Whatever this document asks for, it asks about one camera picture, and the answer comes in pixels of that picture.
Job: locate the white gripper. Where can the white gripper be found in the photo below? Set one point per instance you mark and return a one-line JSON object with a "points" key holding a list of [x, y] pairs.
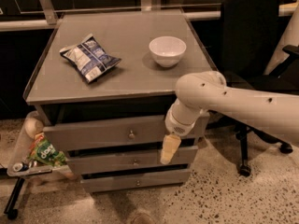
{"points": [[177, 126]]}

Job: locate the grey top drawer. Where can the grey top drawer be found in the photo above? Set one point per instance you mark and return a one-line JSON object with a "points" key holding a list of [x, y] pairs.
{"points": [[107, 133]]}

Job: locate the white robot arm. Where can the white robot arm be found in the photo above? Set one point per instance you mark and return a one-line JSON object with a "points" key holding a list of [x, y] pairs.
{"points": [[203, 92]]}

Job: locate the grey bottom drawer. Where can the grey bottom drawer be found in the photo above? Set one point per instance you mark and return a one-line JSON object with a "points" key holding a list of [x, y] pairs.
{"points": [[152, 179]]}

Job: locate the grey drawer cabinet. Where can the grey drawer cabinet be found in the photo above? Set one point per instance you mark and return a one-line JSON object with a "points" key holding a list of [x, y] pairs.
{"points": [[136, 87]]}

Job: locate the white ceramic bowl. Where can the white ceramic bowl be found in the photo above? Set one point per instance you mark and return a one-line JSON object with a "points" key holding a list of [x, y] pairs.
{"points": [[167, 51]]}

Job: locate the blue white chip bag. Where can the blue white chip bag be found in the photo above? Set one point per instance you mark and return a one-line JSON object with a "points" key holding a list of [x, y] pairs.
{"points": [[89, 58]]}

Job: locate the green snack bag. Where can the green snack bag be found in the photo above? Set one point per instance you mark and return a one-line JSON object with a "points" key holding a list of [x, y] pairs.
{"points": [[42, 150]]}

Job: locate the clear side basket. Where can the clear side basket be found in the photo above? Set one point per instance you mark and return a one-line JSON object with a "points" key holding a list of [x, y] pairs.
{"points": [[21, 154]]}

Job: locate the beige round object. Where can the beige round object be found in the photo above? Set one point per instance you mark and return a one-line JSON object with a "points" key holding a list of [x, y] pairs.
{"points": [[33, 127]]}

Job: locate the black office chair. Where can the black office chair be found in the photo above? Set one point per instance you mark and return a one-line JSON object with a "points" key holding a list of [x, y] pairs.
{"points": [[261, 103]]}

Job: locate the soda can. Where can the soda can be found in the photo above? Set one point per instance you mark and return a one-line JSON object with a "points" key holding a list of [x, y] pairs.
{"points": [[20, 167]]}

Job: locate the black stand leg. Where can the black stand leg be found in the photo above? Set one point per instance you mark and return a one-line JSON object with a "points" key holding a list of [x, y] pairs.
{"points": [[10, 211]]}

